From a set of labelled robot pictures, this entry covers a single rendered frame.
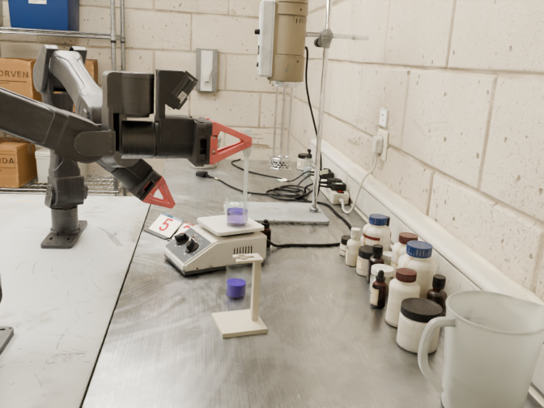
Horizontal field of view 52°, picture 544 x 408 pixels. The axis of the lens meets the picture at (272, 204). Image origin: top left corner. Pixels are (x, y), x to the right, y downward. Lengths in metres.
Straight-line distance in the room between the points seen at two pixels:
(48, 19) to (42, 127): 2.60
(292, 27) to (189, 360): 0.98
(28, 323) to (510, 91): 0.92
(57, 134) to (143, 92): 0.13
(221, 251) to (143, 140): 0.44
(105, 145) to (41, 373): 0.34
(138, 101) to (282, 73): 0.79
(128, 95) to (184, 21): 2.80
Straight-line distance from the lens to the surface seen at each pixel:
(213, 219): 1.29
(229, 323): 0.99
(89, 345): 0.96
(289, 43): 1.57
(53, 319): 1.06
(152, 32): 3.64
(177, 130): 0.85
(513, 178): 1.05
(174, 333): 0.98
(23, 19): 3.45
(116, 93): 0.84
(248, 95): 3.65
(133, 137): 0.84
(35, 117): 0.82
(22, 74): 3.41
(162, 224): 1.48
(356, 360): 0.93
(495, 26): 1.16
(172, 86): 0.85
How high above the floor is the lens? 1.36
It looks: 15 degrees down
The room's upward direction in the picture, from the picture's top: 3 degrees clockwise
